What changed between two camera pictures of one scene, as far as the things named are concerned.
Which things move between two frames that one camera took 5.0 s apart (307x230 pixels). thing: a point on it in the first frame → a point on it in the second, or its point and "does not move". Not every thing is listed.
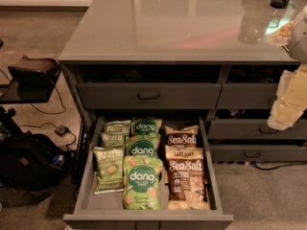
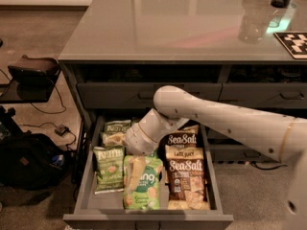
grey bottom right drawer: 259,152 does not move
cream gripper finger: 283,116 → 136,167
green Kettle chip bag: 109,164 does not move
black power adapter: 61,130 does not move
